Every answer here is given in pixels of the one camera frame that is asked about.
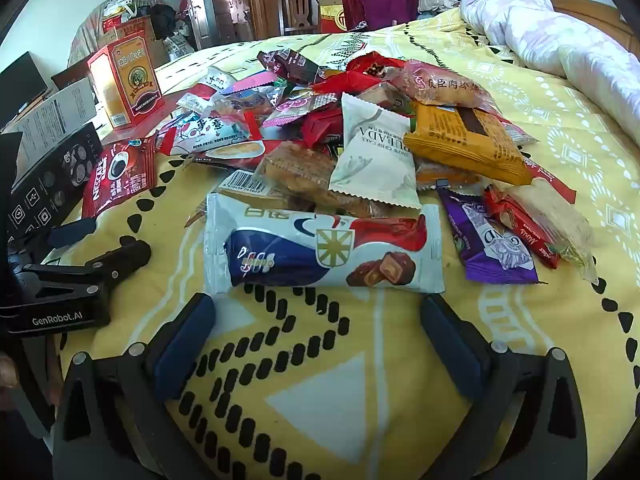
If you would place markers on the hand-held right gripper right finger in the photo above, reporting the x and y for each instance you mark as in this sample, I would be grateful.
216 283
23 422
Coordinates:
452 355

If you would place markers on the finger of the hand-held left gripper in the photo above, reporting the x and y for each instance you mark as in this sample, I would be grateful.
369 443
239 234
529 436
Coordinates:
70 232
125 255

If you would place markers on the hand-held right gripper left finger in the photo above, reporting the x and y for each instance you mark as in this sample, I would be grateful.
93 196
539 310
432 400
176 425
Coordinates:
182 347

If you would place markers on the red candy packet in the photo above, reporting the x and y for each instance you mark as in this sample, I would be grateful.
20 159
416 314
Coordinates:
520 232

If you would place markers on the brown crisp bar packet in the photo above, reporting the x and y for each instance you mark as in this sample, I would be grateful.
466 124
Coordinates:
300 170

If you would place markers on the white cake packet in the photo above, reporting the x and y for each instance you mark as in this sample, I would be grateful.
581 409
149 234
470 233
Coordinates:
375 160

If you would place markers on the pile of assorted snack packets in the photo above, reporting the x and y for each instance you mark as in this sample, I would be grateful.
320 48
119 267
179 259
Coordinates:
327 127

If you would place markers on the black printed box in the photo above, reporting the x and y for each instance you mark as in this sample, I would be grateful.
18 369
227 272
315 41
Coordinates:
45 185

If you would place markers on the red coffee sachet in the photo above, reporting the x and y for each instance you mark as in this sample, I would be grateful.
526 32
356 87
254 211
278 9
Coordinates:
120 175

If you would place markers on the purple snack packet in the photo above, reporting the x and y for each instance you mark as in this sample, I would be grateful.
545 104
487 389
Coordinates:
492 250

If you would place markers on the white cardboard box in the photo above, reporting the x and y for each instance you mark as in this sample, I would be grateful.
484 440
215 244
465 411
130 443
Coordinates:
50 115

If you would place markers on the white blue chocolate packet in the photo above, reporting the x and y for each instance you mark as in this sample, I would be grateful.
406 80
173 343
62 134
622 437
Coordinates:
300 260

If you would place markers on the white red cartoon packet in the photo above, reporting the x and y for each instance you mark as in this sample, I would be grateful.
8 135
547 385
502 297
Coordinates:
210 132

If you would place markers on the long red drink sachet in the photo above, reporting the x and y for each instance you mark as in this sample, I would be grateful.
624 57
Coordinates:
235 152

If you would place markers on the wooden chair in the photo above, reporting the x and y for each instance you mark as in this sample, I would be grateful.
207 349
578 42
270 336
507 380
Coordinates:
295 10
65 77

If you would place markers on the black television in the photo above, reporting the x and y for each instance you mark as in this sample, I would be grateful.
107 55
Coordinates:
20 85

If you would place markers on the red orange carton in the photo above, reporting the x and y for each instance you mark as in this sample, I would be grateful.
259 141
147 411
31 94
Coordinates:
130 85

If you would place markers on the clear yellowish snack packet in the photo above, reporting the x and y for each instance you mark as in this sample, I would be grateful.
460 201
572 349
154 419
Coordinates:
555 220

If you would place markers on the round floral table top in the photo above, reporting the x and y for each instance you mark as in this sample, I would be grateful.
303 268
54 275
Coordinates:
95 25

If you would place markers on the orange biscuit packet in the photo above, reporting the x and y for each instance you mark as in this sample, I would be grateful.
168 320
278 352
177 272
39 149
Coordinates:
450 145

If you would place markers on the white plastic bag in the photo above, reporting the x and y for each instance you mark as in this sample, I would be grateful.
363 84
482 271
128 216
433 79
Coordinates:
177 46

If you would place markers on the brown cardboard box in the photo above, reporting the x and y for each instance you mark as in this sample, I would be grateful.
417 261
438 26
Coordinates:
145 30

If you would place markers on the red white shopping bag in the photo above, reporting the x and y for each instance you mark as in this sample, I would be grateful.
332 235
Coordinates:
120 10

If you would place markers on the black bag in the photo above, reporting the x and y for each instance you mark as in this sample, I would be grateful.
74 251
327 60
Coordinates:
162 20

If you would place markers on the dark brown snack packet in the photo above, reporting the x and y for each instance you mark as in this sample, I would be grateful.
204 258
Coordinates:
292 65

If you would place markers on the clear pink pastry packet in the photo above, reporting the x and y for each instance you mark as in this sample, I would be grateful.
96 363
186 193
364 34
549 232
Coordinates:
440 85

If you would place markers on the red gift box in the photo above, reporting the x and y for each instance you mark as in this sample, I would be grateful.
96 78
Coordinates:
334 20

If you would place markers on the rolled white pink quilt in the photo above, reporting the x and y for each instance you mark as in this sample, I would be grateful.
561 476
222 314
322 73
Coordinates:
540 30

